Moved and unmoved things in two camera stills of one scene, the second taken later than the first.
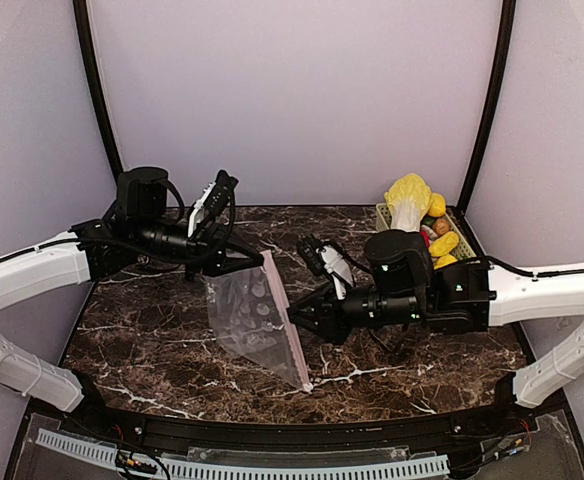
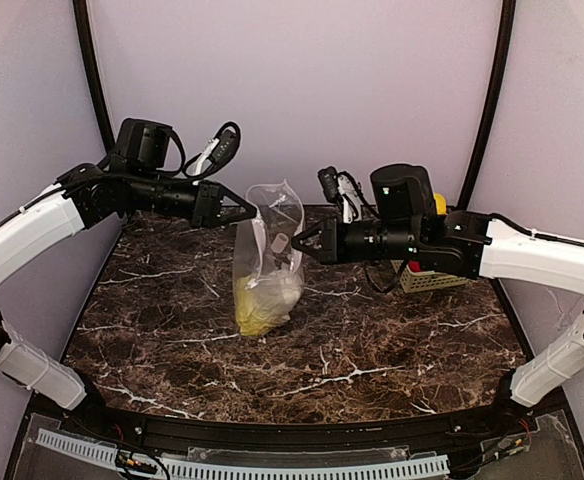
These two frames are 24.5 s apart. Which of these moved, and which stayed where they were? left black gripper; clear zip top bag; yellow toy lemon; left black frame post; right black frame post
Moved: clear zip top bag; left black gripper
Stayed: yellow toy lemon; left black frame post; right black frame post
